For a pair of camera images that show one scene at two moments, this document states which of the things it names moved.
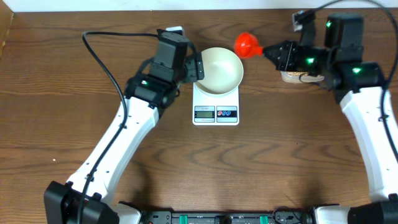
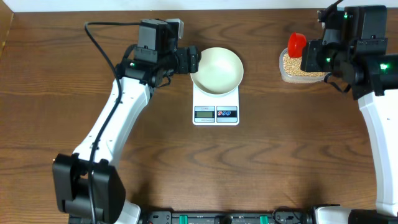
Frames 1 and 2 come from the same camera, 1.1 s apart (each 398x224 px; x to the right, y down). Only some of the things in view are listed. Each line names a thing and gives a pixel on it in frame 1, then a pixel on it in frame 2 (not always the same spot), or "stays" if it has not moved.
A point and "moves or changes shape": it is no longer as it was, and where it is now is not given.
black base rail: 284,215 stays
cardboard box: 6,17 stays
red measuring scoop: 245,46 moves or changes shape
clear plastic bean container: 300,77 stays
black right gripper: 285,63 → 308,63
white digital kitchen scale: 222,110 stays
